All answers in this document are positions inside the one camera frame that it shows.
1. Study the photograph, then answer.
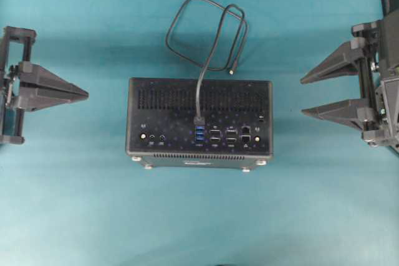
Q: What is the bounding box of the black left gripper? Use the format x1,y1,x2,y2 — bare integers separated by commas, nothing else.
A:
1,26,89,145

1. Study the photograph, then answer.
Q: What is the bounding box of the black mini PC box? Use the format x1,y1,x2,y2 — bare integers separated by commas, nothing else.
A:
125,77,274,172

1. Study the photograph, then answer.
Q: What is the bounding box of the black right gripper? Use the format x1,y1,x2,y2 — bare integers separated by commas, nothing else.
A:
300,19,398,148

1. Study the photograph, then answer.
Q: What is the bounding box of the black USB cable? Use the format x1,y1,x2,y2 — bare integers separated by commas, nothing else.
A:
165,0,249,126

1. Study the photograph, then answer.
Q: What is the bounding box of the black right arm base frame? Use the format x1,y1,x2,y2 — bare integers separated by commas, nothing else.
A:
381,0,398,70

